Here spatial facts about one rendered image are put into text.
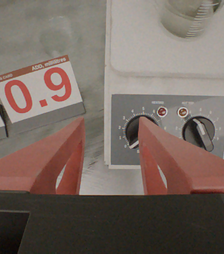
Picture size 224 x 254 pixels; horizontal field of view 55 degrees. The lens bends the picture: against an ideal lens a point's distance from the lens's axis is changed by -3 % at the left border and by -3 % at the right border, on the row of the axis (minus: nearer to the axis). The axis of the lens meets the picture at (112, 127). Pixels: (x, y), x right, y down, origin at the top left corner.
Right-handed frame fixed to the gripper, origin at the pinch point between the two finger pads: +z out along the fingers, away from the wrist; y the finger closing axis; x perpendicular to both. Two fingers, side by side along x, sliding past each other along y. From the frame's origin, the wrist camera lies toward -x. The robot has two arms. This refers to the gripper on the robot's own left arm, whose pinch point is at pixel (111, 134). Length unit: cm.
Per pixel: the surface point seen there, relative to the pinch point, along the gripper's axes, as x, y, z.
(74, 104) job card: 5.8, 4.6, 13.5
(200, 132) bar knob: 4.3, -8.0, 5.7
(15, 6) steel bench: -4.0, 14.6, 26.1
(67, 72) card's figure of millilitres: 2.1, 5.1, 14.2
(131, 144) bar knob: 5.4, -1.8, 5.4
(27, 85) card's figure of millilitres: 3.1, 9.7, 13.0
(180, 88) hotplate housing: 1.4, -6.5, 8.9
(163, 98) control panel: 2.2, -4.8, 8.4
